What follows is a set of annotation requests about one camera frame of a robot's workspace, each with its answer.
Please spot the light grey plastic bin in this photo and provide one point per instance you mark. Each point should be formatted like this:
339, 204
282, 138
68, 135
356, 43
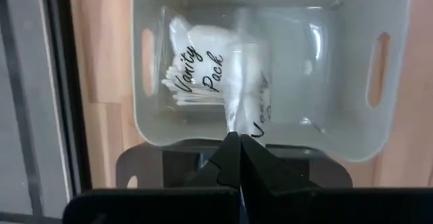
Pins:
338, 122

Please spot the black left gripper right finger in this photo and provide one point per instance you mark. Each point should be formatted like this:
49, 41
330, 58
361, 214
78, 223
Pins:
270, 171

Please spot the black aluminium table frame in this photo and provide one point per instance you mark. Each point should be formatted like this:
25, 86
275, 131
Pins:
67, 82

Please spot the dark grey plastic bin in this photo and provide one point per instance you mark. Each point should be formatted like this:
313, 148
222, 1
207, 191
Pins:
152, 166

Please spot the clear vanity pack bag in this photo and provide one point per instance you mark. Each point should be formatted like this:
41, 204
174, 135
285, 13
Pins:
199, 65
250, 92

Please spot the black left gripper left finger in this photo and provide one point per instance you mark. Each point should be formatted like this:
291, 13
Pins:
220, 170

